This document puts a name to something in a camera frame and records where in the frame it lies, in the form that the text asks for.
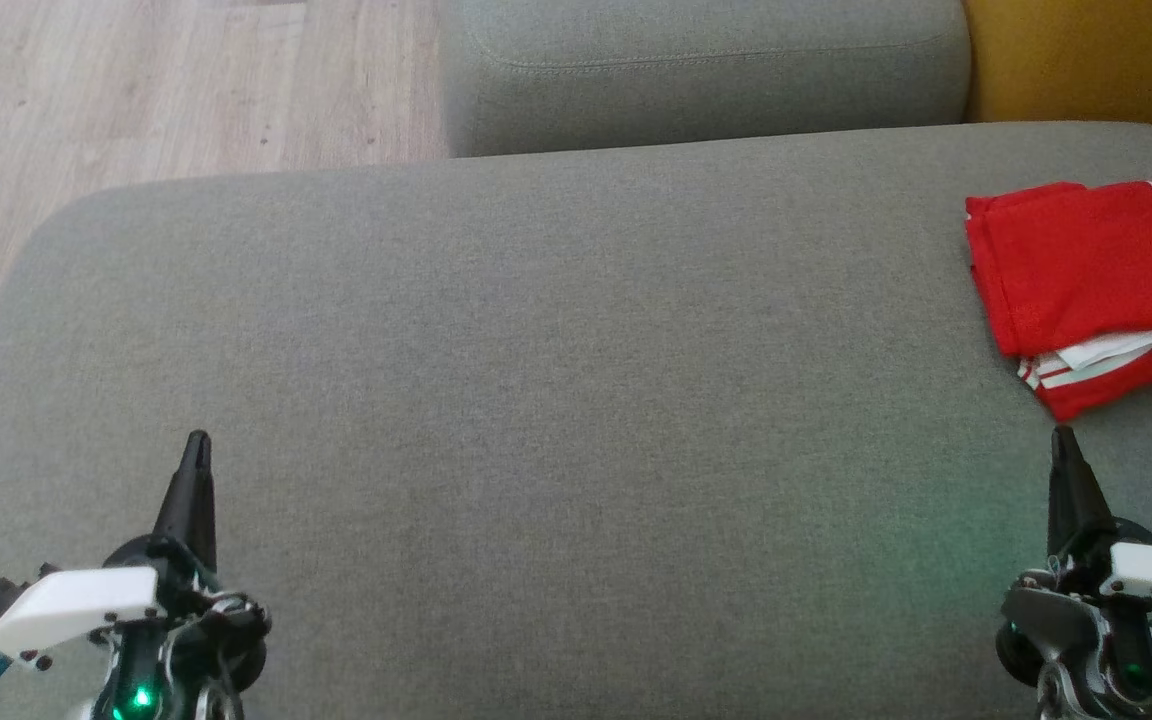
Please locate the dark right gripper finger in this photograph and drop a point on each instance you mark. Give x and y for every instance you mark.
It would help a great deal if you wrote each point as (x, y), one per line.
(1074, 500)

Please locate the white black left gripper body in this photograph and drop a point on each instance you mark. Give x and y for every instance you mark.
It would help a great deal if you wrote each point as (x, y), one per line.
(66, 605)

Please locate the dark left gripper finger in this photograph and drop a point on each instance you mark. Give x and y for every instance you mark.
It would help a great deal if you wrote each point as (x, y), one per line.
(194, 500)

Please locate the red polo shirt white collar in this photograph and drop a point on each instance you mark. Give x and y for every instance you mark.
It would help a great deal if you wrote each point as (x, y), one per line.
(1086, 260)

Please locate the grey sofa seat cushion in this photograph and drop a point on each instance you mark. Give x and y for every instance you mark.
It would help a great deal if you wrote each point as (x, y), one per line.
(536, 400)

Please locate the mustard yellow cushion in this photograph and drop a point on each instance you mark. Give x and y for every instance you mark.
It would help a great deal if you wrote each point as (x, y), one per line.
(1086, 60)

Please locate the grey sofa block cushion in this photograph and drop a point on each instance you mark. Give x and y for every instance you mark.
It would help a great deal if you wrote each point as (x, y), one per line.
(706, 80)

